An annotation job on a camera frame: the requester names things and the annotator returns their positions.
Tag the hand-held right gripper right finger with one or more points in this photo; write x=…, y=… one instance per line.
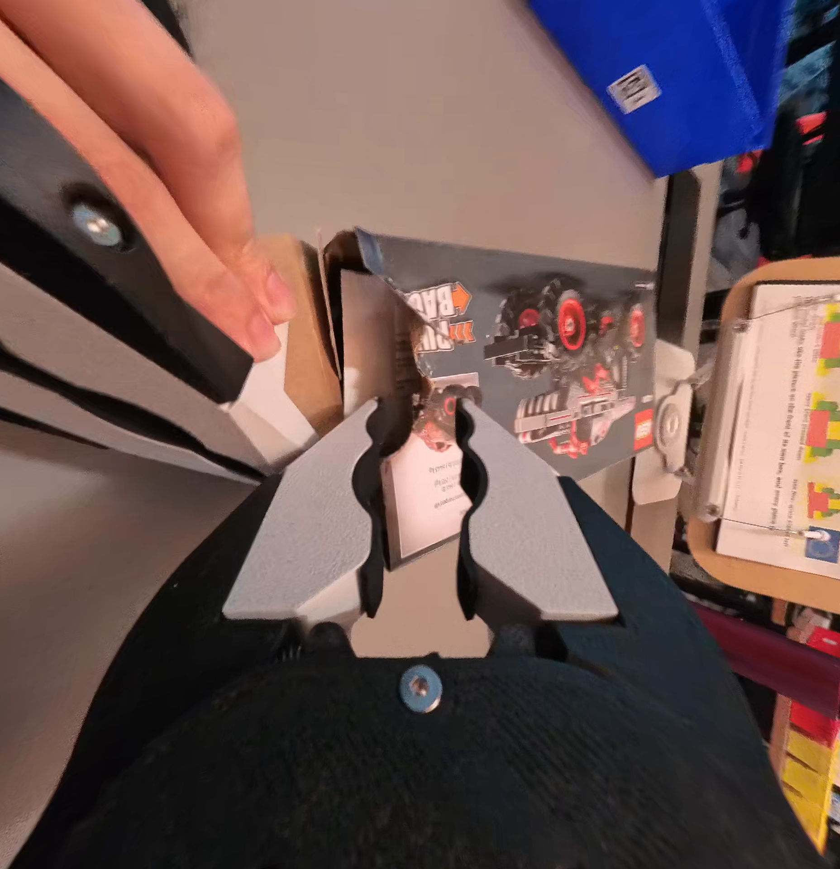
x=535, y=543

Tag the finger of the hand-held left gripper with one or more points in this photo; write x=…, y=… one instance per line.
x=67, y=400
x=108, y=346

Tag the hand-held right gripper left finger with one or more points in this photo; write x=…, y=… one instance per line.
x=298, y=536

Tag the dark grey toy car box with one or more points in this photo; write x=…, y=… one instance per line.
x=562, y=380

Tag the grey desk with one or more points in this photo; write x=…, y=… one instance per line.
x=427, y=136

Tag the person's left hand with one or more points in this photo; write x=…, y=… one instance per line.
x=141, y=136

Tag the wooden clipboard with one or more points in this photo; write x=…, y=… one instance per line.
x=705, y=543

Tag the maroon bottle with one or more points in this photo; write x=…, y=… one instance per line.
x=766, y=655

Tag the printed instruction sheet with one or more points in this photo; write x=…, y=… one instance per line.
x=773, y=421

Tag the red storage box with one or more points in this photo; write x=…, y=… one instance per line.
x=817, y=726

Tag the yellow storage box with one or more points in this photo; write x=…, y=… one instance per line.
x=807, y=787

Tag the blue bin white label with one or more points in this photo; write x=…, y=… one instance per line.
x=691, y=74

